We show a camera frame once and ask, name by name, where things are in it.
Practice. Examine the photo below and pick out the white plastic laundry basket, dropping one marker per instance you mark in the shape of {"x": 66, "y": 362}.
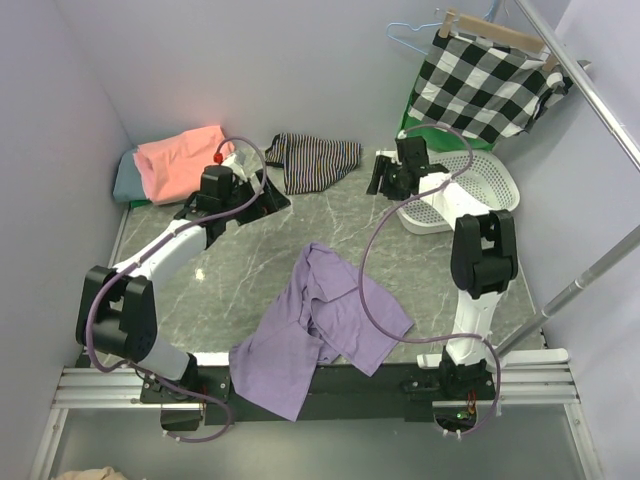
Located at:
{"x": 487, "y": 180}

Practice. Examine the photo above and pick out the purple t shirt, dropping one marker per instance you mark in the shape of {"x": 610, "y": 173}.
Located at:
{"x": 326, "y": 311}

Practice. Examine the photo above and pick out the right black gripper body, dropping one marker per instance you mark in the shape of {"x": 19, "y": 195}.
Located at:
{"x": 385, "y": 175}

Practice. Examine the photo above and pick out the silver diagonal rack pole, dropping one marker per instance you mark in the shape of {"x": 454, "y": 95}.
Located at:
{"x": 574, "y": 289}

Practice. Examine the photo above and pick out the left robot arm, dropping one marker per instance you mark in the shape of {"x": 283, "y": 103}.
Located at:
{"x": 117, "y": 312}

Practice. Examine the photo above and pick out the beige cloth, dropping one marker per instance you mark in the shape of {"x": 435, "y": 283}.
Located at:
{"x": 105, "y": 473}

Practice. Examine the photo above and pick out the grey-blue folded t shirt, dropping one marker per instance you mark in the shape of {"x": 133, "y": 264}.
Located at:
{"x": 128, "y": 181}

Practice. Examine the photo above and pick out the blue wire hanger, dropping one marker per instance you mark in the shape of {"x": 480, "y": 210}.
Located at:
{"x": 408, "y": 35}

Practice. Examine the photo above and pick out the black white striped shirt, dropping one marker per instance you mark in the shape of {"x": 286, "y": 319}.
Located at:
{"x": 311, "y": 164}

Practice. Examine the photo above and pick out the pink folded t shirt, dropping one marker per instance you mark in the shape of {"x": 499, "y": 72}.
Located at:
{"x": 171, "y": 169}

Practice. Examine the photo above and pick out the white rack foot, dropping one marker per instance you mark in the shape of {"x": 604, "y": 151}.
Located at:
{"x": 385, "y": 154}

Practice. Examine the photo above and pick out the silver metal rack pole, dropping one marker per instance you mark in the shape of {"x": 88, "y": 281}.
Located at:
{"x": 584, "y": 83}

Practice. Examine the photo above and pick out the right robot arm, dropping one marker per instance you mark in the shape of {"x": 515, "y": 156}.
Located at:
{"x": 483, "y": 258}

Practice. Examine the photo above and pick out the wooden hanger bar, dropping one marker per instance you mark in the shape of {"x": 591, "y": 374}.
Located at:
{"x": 491, "y": 31}

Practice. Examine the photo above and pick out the black white checkered cloth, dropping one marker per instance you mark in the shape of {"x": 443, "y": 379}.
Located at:
{"x": 484, "y": 90}

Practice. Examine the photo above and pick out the black base beam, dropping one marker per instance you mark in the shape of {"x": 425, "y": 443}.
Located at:
{"x": 341, "y": 392}

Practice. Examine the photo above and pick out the aluminium rail frame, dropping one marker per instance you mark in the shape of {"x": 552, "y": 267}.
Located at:
{"x": 215, "y": 301}

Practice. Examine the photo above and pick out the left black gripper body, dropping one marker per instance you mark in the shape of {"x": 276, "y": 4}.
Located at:
{"x": 259, "y": 201}

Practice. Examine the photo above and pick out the green folded t shirt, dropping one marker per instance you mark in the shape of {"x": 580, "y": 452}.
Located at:
{"x": 138, "y": 203}

